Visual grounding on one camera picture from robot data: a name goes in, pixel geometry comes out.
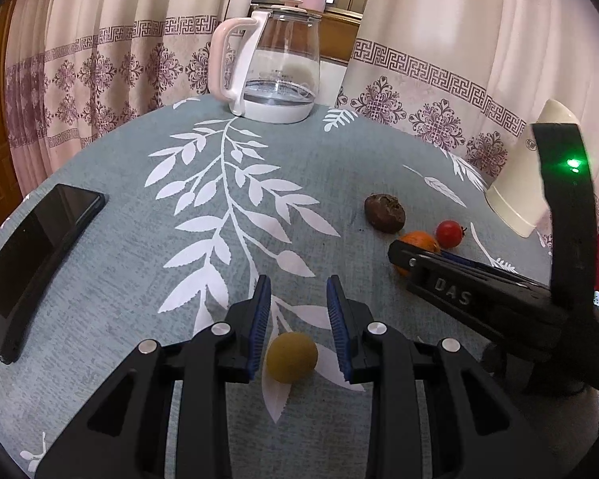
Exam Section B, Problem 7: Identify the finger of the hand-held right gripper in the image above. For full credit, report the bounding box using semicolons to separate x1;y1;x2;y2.
388;238;550;290

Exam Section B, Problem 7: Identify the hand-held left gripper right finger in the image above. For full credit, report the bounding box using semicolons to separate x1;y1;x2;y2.
326;274;567;479

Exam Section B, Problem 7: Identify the dark brown wrinkled fruit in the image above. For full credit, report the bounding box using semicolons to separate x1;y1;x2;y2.
364;194;407;234

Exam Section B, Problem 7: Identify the glass electric kettle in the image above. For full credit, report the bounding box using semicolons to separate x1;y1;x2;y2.
208;0;323;125

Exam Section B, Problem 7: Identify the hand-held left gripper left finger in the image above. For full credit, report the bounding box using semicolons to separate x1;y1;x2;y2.
35;274;273;479

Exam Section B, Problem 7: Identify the patterned beige curtain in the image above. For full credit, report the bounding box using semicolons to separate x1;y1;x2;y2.
334;0;599;240
2;0;260;195

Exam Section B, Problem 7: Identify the small red tomato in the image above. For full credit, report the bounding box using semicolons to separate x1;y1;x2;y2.
435;220;467;249

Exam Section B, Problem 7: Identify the small orange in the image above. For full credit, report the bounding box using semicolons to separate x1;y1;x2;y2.
395;231;442;277

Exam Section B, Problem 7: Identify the grey leaf-print tablecloth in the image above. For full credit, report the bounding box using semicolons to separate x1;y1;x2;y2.
0;95;599;479

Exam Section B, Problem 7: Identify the round yellow-green fruit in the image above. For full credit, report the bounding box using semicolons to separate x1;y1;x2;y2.
264;332;319;384

